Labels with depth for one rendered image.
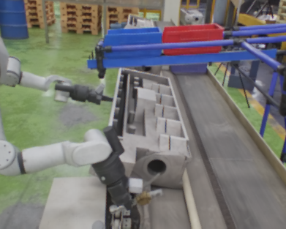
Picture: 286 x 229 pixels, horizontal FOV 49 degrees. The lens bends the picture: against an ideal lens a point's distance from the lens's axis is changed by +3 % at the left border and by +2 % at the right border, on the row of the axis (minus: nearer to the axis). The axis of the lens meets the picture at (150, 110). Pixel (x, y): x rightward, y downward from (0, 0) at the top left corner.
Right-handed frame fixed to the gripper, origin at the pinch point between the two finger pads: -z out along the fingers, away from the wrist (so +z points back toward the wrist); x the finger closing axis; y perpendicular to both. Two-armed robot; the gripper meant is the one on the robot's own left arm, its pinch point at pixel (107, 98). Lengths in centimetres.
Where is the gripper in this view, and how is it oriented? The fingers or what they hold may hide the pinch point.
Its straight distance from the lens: 164.5
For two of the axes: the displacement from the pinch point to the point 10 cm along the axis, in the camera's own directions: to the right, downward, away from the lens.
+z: -9.7, -1.9, -1.3
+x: 0.4, 4.0, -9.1
